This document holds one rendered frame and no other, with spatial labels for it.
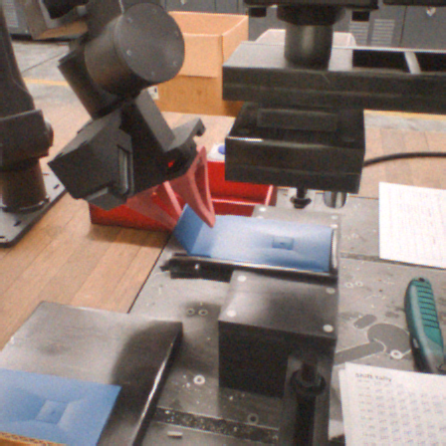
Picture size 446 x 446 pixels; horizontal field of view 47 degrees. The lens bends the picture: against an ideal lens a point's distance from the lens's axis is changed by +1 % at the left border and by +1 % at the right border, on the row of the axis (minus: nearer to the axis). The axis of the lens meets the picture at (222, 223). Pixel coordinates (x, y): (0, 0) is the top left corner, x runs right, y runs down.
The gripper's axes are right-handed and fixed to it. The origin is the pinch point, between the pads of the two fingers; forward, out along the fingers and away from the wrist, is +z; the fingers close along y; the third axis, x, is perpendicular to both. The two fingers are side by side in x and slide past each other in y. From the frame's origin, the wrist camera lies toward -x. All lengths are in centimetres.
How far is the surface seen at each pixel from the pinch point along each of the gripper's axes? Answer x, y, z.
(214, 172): 24.0, -6.6, 4.6
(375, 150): 47, 13, 21
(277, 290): -6.5, 7.2, 6.1
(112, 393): -16.1, -6.8, 5.0
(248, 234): 1.0, 4.0, 3.8
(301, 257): -1.6, 8.9, 6.6
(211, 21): 269, -74, 6
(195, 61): 214, -74, 15
